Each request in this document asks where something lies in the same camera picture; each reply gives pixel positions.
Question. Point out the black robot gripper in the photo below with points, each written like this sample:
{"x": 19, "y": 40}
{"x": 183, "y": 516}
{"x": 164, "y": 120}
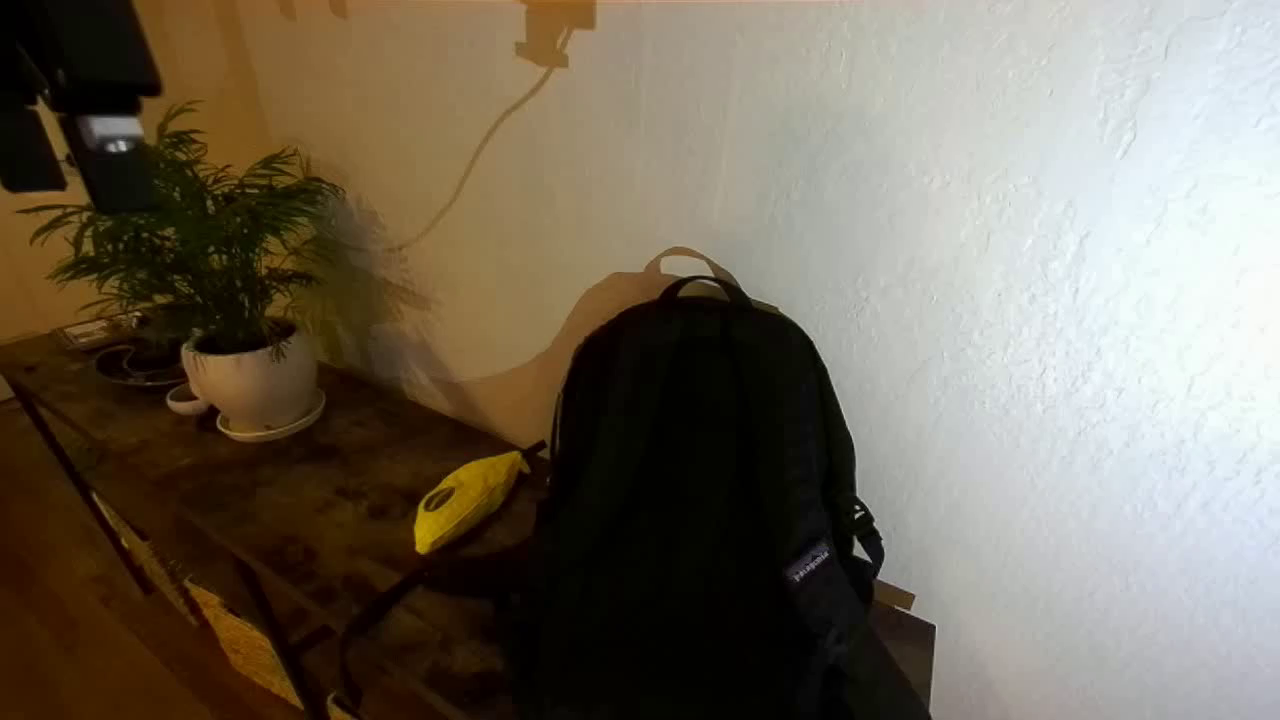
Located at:
{"x": 72, "y": 47}

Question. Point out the yellow banana-shaped fabric pouch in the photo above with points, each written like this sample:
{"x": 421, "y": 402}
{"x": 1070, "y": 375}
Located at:
{"x": 464, "y": 498}

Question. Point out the green leafy potted plant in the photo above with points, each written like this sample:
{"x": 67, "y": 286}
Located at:
{"x": 202, "y": 242}

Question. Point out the small dark plant dish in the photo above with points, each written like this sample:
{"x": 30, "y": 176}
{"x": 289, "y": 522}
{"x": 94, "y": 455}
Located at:
{"x": 133, "y": 361}

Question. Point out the white ceramic plant pot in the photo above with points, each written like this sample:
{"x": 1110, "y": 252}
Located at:
{"x": 255, "y": 378}

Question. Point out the white pot saucer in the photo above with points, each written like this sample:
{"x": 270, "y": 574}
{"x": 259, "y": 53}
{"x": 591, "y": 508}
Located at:
{"x": 272, "y": 430}

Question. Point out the black backpack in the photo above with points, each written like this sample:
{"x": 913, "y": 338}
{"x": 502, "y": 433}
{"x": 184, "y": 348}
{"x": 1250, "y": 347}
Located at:
{"x": 692, "y": 522}

